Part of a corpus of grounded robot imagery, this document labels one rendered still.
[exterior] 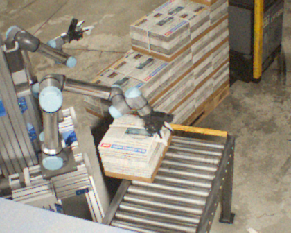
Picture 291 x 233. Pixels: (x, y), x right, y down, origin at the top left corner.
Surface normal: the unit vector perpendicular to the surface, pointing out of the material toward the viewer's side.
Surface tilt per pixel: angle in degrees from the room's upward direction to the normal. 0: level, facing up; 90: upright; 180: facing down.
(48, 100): 82
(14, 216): 0
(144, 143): 3
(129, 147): 2
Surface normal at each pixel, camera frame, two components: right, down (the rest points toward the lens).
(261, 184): -0.10, -0.77
